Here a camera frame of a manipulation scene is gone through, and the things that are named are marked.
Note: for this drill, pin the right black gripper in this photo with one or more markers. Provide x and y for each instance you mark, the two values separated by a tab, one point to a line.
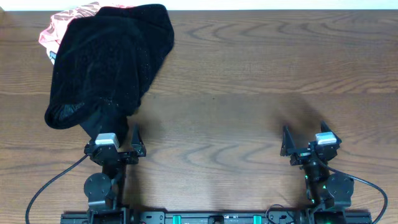
289	149

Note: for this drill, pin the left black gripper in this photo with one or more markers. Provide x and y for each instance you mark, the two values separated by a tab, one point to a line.
137	149

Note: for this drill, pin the black velvet skirt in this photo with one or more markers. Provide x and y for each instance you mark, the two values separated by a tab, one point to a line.
107	62

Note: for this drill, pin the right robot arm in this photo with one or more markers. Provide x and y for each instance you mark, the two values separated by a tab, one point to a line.
328	190

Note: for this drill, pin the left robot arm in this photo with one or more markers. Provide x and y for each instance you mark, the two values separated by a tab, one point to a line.
104	189

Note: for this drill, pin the black crumpled garment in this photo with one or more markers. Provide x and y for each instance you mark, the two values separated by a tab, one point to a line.
106	119

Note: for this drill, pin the white printed shirt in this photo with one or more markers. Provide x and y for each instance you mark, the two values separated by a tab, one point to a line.
52	56

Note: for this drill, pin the pink printed shirt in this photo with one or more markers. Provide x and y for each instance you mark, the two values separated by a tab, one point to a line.
51	37

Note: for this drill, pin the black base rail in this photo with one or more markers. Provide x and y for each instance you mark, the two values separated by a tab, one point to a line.
272	216

